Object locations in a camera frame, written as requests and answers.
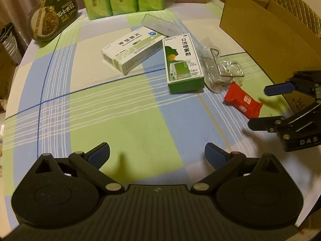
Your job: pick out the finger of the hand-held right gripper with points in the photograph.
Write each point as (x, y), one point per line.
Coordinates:
(265, 124)
(279, 88)

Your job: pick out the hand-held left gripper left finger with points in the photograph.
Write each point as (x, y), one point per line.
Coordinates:
(100, 153)

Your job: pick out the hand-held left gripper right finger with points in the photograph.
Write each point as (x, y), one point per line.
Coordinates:
(215, 155)

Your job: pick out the red snack packet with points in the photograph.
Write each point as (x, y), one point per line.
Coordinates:
(240, 100)

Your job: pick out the clear bag with metal hook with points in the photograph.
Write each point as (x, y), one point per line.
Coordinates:
(225, 75)
(209, 50)

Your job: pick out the brown cardboard box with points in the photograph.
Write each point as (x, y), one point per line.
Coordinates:
(255, 30)

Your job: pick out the green and white spray box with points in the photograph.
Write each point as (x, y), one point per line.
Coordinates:
(180, 62)

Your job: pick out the white tablet box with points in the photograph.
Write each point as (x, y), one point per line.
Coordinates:
(133, 47)

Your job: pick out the clear plastic case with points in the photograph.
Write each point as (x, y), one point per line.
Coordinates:
(160, 25)

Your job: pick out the checked cloth desktop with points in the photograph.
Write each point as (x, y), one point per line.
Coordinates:
(100, 110)

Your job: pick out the tall brown cardboard carton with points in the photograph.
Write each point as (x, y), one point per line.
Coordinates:
(5, 80)

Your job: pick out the stack of disposable bowls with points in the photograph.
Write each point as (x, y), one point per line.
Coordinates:
(8, 42)

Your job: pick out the black oval instant meal bowl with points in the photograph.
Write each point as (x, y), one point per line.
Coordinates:
(50, 17)

